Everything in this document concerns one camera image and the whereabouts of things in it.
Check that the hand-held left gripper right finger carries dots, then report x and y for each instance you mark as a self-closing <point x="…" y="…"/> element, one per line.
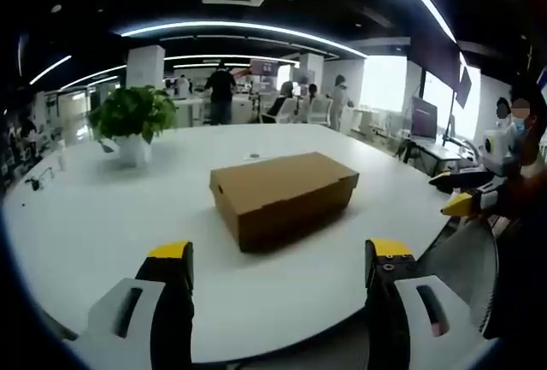
<point x="397" y="301"/>

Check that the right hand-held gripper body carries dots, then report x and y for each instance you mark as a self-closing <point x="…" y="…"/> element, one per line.
<point x="500" y="148"/>

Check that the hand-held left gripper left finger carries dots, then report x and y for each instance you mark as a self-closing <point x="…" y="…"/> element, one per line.
<point x="166" y="301"/>

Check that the brown cardboard shoe box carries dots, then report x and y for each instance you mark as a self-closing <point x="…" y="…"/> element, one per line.
<point x="282" y="199"/>

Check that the computer monitor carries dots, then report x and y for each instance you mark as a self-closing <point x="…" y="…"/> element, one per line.
<point x="424" y="119"/>

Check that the mesh office chair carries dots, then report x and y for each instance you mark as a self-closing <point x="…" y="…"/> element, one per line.
<point x="478" y="276"/>

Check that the white office chair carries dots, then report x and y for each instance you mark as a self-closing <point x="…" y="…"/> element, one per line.
<point x="320" y="110"/>

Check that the white plant pot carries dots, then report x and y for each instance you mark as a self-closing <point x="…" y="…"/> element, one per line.
<point x="133" y="150"/>

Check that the green potted plant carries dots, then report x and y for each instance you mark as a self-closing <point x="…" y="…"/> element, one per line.
<point x="134" y="113"/>

